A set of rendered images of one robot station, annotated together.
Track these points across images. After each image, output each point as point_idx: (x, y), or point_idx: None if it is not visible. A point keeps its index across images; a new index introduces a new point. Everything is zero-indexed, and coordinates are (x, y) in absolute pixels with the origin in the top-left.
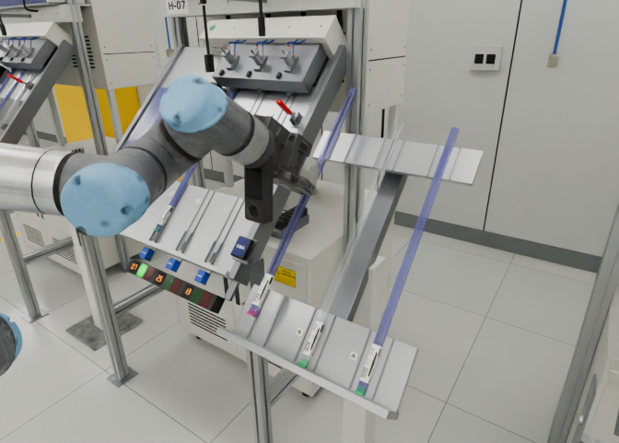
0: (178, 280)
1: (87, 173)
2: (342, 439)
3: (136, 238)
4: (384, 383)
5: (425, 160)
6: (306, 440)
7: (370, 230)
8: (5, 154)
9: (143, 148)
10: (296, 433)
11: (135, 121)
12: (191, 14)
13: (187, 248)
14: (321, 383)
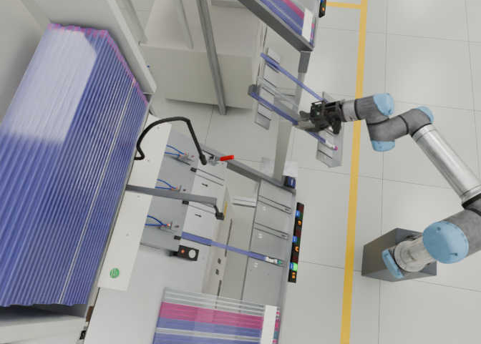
0: (296, 232)
1: (430, 110)
2: (245, 194)
3: (288, 274)
4: None
5: (272, 71)
6: (254, 210)
7: (283, 108)
8: (441, 137)
9: (401, 117)
10: (252, 217)
11: None
12: None
13: (284, 231)
14: None
